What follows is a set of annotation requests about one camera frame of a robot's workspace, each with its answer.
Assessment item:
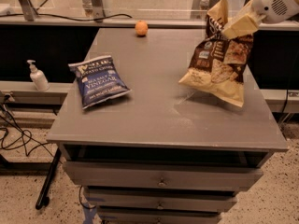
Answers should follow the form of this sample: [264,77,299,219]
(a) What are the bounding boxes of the grey drawer cabinet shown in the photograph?
[46,27,290,224]

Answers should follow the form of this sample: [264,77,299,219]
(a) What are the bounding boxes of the orange fruit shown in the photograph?
[135,21,149,36]

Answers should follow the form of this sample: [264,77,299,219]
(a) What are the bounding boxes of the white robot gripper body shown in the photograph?
[252,0,299,24]

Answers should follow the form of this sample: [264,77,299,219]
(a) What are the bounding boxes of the black metal floor leg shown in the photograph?
[36,149,61,210]

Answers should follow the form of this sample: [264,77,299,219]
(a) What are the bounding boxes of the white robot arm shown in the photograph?
[221,0,299,39]

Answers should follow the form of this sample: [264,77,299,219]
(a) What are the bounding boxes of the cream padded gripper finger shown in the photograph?
[221,12,258,39]
[237,0,254,17]

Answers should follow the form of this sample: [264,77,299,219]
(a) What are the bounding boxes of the brown and tan chip bag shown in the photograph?
[178,0,253,107]

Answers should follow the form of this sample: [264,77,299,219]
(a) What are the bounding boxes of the black cable on ledge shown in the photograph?
[0,12,133,22]

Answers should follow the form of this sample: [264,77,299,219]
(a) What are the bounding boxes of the metal window frame post left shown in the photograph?
[18,0,36,21]

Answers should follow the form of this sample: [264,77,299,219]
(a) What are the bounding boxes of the middle grey drawer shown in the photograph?
[84,189,236,213]

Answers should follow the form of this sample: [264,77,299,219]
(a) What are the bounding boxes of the white pump soap bottle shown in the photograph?
[27,60,50,91]

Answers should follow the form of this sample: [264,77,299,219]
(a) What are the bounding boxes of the metal window frame post middle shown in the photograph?
[91,0,105,22]

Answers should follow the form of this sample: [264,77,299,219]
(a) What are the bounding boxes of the black floor cables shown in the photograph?
[0,91,55,158]

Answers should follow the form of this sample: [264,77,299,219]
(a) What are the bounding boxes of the bottom grey drawer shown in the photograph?
[97,207,221,224]

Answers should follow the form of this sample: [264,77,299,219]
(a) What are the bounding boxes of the grey drawer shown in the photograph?
[84,189,236,213]
[64,161,263,191]
[97,207,221,224]

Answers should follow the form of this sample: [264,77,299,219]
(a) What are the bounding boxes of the top grey drawer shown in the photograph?
[64,161,263,191]

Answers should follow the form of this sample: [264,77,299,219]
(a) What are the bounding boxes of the blue salt vinegar chip bag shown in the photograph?
[69,55,131,109]

